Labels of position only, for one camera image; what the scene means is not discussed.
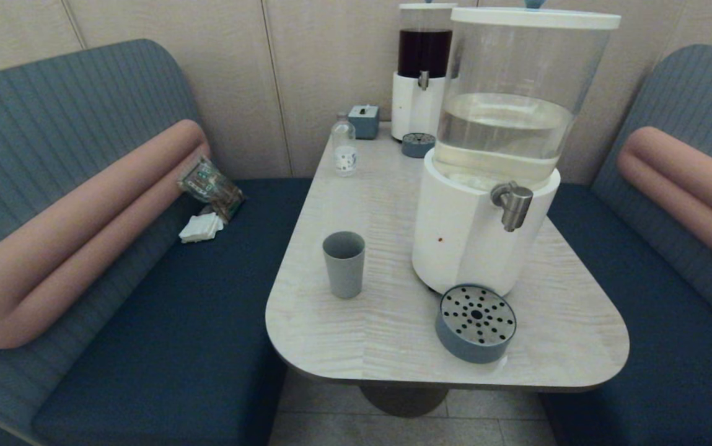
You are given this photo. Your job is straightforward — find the dark drink dispenser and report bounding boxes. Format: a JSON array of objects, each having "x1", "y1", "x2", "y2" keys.
[{"x1": 391, "y1": 7, "x2": 459, "y2": 142}]

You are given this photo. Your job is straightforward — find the grey-blue plastic cup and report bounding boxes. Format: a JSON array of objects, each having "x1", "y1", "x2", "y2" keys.
[{"x1": 322, "y1": 231, "x2": 366, "y2": 300}]

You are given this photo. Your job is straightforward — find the small blue round drip tray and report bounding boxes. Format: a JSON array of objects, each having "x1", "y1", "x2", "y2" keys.
[{"x1": 401, "y1": 132, "x2": 436, "y2": 159}]

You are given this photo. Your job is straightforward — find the water dispenser white lid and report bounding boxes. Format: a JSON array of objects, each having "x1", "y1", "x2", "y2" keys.
[{"x1": 451, "y1": 0, "x2": 622, "y2": 30}]

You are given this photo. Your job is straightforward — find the blue-grey tissue box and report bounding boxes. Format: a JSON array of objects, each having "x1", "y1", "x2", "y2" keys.
[{"x1": 348, "y1": 104, "x2": 380, "y2": 140}]

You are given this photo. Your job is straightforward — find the blue-grey booth sofa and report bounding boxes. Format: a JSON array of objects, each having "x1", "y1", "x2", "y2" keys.
[
  {"x1": 538, "y1": 43, "x2": 712, "y2": 446},
  {"x1": 0, "y1": 38, "x2": 313, "y2": 446}
]

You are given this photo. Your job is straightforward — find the large blue round drip tray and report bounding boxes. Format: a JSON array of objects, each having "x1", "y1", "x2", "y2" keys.
[{"x1": 435, "y1": 284, "x2": 517, "y2": 364}]

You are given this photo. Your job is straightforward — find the silver water dispenser tap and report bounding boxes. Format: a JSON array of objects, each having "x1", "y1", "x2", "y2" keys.
[{"x1": 490, "y1": 181, "x2": 534, "y2": 233}]

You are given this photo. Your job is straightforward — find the white folded napkins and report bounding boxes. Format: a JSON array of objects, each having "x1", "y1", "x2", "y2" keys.
[{"x1": 178, "y1": 212, "x2": 225, "y2": 243}]

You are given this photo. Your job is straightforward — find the dark round table pedestal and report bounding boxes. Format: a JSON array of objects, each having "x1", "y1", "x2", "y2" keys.
[{"x1": 359, "y1": 384, "x2": 449, "y2": 418}]

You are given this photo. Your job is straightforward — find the green snack bag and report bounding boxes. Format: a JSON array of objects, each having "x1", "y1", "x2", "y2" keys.
[{"x1": 177, "y1": 155, "x2": 246, "y2": 224}]

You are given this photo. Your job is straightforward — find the small clear bottle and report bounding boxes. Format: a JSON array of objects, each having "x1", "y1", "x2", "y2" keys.
[{"x1": 332, "y1": 112, "x2": 358, "y2": 178}]

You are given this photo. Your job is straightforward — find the clear tank water dispenser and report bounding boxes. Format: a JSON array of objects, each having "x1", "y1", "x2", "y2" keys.
[{"x1": 411, "y1": 24, "x2": 610, "y2": 297}]

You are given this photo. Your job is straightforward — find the pink bolster cushion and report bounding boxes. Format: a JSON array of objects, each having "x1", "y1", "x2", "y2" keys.
[
  {"x1": 0, "y1": 119, "x2": 211, "y2": 349},
  {"x1": 617, "y1": 126, "x2": 712, "y2": 282}
]

